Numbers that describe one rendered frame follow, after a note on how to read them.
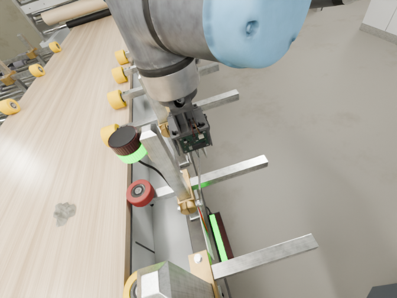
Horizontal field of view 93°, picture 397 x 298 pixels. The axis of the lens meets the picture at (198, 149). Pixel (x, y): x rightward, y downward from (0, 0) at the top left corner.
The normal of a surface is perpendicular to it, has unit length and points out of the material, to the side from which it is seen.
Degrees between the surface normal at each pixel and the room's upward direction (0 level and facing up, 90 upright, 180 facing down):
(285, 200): 0
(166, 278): 45
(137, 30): 99
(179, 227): 0
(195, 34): 96
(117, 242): 0
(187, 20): 83
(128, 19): 87
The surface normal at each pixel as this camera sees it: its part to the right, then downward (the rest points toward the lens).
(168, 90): 0.01, 0.76
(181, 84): 0.43, 0.63
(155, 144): 0.22, 0.72
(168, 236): -0.20, -0.63
